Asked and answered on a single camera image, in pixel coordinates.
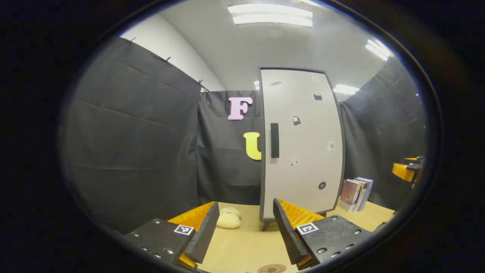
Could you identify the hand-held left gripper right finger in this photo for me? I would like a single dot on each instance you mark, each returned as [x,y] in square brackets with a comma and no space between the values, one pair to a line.
[286,235]

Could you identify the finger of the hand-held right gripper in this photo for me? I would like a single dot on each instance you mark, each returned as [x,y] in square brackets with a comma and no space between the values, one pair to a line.
[415,160]
[401,172]

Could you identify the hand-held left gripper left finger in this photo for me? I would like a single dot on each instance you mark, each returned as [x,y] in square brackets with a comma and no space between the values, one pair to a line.
[206,231]

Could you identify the grey cabinet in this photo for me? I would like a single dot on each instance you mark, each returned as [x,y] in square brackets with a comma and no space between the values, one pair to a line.
[266,224]

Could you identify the round brown coaster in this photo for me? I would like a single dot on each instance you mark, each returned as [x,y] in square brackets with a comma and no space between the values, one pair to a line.
[272,269]

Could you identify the light grey cabinet door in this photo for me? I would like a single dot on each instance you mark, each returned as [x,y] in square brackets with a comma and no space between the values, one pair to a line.
[303,178]

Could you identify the cream plush toy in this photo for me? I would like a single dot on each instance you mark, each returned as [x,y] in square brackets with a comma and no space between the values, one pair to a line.
[228,220]

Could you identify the grey book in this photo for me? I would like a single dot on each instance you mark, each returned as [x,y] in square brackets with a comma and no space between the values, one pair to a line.
[362,187]

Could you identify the black backdrop cloth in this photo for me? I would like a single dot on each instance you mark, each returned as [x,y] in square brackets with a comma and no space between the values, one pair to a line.
[132,132]

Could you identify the large ceiling light panel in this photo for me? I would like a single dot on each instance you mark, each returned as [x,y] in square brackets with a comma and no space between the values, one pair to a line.
[271,15]

